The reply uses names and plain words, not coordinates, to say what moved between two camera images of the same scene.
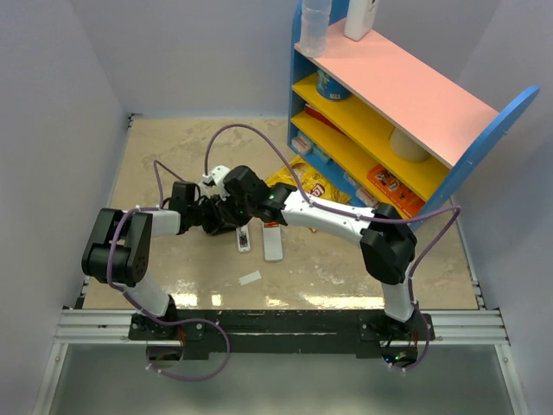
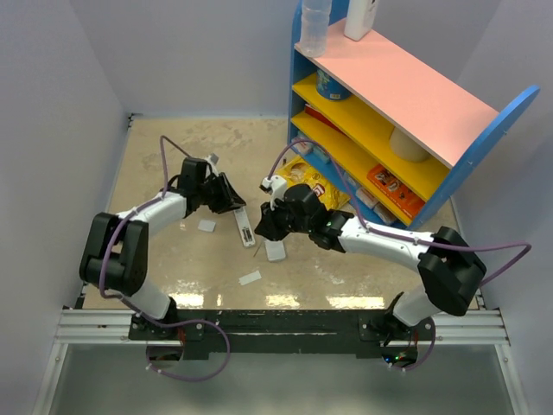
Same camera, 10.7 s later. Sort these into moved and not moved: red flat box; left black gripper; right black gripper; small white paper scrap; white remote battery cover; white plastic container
Moved: right black gripper; left black gripper
Not moved: small white paper scrap; white remote battery cover; white plastic container; red flat box
